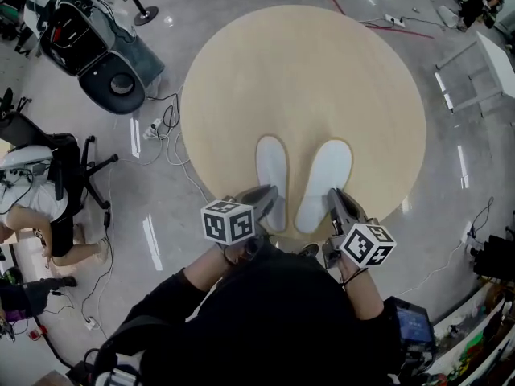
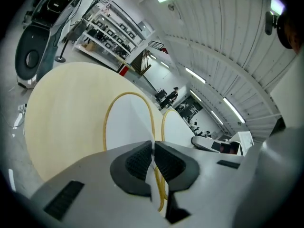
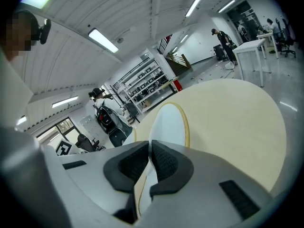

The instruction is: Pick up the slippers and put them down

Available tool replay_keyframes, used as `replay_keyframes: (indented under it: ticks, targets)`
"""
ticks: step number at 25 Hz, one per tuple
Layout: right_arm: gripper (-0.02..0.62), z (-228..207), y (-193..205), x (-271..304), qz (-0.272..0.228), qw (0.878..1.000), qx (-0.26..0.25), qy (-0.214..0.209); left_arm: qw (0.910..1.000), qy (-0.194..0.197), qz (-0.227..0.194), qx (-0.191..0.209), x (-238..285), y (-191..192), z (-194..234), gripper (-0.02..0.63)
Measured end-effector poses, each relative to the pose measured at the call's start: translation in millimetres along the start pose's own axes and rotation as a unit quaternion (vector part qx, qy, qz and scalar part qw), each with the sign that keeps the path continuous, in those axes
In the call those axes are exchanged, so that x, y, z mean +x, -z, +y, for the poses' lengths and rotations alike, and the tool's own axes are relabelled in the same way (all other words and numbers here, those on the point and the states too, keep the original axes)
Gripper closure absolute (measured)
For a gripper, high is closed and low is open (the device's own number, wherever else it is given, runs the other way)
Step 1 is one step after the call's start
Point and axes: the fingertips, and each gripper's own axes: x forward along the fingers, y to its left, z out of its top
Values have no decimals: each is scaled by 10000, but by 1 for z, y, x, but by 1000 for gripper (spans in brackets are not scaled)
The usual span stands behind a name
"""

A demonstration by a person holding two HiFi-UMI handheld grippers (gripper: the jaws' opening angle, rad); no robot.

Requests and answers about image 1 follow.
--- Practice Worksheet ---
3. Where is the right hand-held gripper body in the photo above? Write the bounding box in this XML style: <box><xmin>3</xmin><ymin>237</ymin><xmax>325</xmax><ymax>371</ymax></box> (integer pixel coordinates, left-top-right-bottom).
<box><xmin>323</xmin><ymin>214</ymin><xmax>398</xmax><ymax>269</ymax></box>

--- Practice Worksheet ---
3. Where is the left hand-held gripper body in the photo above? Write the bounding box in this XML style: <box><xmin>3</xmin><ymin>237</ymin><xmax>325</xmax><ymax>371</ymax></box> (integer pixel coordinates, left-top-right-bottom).
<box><xmin>200</xmin><ymin>194</ymin><xmax>267</xmax><ymax>253</ymax></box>

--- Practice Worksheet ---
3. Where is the white slipper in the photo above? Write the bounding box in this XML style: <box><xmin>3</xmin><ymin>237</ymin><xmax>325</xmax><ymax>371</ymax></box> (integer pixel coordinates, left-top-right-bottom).
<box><xmin>293</xmin><ymin>138</ymin><xmax>354</xmax><ymax>235</ymax></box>
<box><xmin>255</xmin><ymin>134</ymin><xmax>290</xmax><ymax>233</ymax></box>

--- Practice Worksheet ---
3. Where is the black shoulder bag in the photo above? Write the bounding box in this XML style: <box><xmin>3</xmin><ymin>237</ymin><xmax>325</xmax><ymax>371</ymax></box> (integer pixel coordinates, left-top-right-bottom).
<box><xmin>66</xmin><ymin>315</ymin><xmax>172</xmax><ymax>386</ymax></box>

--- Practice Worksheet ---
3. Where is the person's right forearm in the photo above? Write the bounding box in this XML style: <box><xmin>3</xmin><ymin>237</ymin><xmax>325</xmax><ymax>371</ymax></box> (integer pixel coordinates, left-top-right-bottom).
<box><xmin>336</xmin><ymin>261</ymin><xmax>385</xmax><ymax>321</ymax></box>

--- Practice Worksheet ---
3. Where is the person's left forearm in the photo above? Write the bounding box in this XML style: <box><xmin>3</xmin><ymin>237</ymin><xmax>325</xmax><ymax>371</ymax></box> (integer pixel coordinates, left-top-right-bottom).
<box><xmin>183</xmin><ymin>244</ymin><xmax>242</xmax><ymax>297</ymax></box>

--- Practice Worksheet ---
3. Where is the black tablet device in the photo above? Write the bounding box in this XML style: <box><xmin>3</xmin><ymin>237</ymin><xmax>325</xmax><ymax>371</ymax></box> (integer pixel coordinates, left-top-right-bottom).
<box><xmin>392</xmin><ymin>295</ymin><xmax>436</xmax><ymax>350</ymax></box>

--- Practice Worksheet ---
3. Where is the person's black clothing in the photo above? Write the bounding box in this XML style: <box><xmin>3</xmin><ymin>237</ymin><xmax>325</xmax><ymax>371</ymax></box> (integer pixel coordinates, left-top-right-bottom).
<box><xmin>96</xmin><ymin>242</ymin><xmax>403</xmax><ymax>386</ymax></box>

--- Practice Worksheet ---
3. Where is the round beige wooden table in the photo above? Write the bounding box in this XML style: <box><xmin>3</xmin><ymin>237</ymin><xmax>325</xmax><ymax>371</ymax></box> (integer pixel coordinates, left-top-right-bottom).
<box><xmin>179</xmin><ymin>4</ymin><xmax>427</xmax><ymax>243</ymax></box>

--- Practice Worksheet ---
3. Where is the black equipment box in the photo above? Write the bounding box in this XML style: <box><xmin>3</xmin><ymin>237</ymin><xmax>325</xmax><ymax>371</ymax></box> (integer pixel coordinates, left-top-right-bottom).
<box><xmin>473</xmin><ymin>234</ymin><xmax>515</xmax><ymax>281</ymax></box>

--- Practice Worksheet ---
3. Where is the cluttered white shelf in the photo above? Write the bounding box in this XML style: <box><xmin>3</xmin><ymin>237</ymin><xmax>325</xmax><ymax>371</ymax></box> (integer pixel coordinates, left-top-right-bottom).
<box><xmin>429</xmin><ymin>283</ymin><xmax>515</xmax><ymax>386</ymax></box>

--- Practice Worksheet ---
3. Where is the black office chair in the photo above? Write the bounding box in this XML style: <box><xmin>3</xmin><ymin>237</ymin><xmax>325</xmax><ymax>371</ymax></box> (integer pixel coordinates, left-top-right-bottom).
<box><xmin>0</xmin><ymin>110</ymin><xmax>120</xmax><ymax>216</ymax></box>

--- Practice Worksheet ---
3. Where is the gray pod-shaped case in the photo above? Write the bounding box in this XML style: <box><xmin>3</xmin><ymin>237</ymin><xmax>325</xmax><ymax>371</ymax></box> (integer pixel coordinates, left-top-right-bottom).
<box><xmin>39</xmin><ymin>0</ymin><xmax>166</xmax><ymax>116</ymax></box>

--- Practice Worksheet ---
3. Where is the white rectangular table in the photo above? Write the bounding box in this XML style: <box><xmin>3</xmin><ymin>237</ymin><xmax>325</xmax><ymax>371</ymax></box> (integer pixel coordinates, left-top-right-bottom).
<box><xmin>435</xmin><ymin>30</ymin><xmax>515</xmax><ymax>116</ymax></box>

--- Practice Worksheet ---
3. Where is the black stanchion base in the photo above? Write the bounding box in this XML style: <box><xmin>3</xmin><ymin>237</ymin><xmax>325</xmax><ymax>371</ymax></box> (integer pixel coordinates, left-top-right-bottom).
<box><xmin>120</xmin><ymin>0</ymin><xmax>160</xmax><ymax>27</ymax></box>

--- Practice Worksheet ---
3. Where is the white paper roll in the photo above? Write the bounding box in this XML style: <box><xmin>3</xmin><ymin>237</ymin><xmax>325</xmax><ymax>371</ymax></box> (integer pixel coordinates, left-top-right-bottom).
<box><xmin>436</xmin><ymin>5</ymin><xmax>460</xmax><ymax>28</ymax></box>

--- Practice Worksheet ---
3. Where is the red floor cable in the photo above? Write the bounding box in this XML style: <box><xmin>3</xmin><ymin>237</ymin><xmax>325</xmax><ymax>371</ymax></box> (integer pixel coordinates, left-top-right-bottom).
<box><xmin>316</xmin><ymin>0</ymin><xmax>435</xmax><ymax>39</ymax></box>

